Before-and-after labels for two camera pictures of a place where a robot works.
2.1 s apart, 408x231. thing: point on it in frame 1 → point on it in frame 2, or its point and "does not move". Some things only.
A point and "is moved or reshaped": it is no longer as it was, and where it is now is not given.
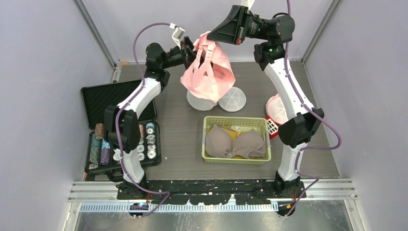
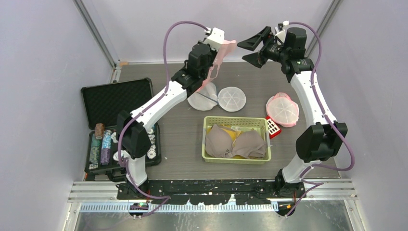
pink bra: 209,74 is moved or reshaped
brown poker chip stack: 99,131 does not move
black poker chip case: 95,99 does not move
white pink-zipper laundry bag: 275,109 does not move
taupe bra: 220,142 does not move
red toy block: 273,127 does not move
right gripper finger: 235,13 → 252,42
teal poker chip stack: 95,147 does not move
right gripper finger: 224,32 → 255,59
